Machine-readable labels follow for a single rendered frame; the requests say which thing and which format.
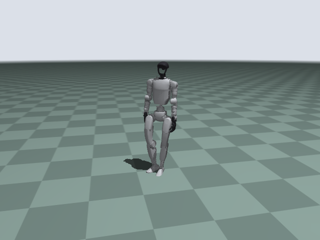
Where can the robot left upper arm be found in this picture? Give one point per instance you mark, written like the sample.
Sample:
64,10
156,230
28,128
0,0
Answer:
174,91

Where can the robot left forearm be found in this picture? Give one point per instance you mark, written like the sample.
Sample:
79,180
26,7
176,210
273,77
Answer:
174,111

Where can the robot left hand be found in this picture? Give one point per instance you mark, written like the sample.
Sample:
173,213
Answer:
173,127

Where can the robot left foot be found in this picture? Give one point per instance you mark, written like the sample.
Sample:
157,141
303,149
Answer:
160,171

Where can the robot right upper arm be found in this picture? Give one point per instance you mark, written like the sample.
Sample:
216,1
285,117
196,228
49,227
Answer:
149,89

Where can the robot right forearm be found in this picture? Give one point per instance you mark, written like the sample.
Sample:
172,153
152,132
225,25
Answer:
146,106

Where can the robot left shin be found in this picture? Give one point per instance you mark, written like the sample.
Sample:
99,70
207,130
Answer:
163,155

